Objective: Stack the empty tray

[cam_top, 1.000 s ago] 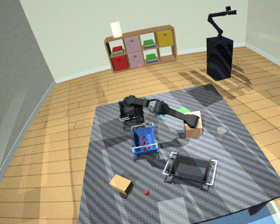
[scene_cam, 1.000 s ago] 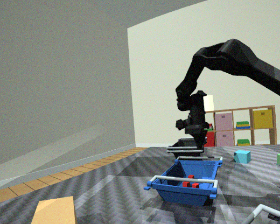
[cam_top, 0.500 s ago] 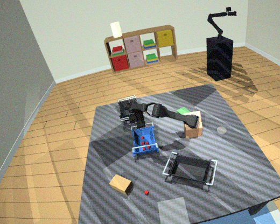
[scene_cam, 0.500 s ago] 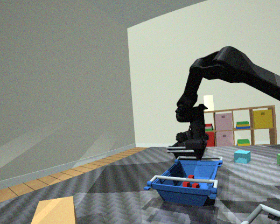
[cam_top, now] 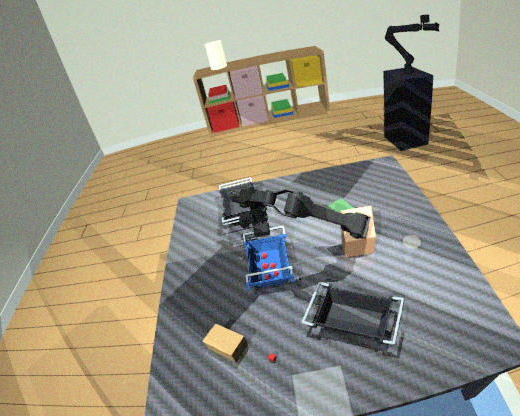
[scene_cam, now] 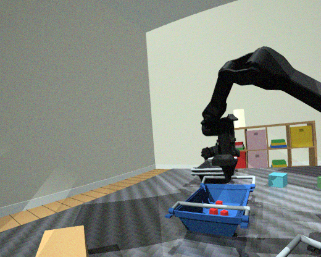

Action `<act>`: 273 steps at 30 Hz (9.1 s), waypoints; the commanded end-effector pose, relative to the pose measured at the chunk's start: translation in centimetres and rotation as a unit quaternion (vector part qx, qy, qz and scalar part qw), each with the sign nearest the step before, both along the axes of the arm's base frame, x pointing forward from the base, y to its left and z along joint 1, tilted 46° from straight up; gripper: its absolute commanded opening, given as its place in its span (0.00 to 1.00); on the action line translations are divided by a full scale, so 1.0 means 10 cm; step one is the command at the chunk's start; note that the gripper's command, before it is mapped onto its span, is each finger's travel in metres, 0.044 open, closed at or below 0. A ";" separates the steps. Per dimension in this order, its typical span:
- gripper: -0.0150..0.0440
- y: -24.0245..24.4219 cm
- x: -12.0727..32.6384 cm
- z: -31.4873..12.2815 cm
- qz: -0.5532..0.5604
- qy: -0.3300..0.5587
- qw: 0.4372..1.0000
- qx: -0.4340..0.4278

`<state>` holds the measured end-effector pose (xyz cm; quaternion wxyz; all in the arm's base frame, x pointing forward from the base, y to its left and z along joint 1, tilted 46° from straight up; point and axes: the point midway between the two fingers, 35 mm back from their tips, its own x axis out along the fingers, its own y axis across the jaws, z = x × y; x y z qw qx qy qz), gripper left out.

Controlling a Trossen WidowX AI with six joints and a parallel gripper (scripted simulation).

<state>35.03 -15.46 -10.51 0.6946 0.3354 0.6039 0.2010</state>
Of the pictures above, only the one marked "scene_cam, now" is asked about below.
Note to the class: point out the blue plastic tray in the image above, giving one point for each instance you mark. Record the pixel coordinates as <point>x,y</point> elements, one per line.
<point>199,220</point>

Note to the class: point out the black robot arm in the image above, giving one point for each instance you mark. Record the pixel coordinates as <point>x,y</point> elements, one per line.
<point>266,69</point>

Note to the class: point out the teal block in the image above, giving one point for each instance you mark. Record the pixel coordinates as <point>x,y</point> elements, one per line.
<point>278,180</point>

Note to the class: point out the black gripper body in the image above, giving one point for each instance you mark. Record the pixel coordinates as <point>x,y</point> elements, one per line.
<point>226,151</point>

